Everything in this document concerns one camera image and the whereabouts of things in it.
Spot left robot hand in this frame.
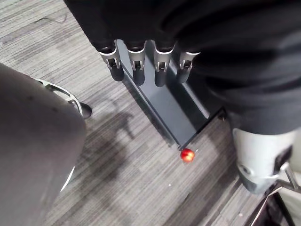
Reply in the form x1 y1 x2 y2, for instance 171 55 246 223
63 0 301 195

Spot black shelf base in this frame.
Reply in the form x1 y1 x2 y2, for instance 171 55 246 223
115 39 227 151

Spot small red ball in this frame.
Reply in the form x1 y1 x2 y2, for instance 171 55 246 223
180 148 195 163

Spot silver robot leg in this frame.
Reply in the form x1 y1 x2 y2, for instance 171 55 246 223
0 62 87 226

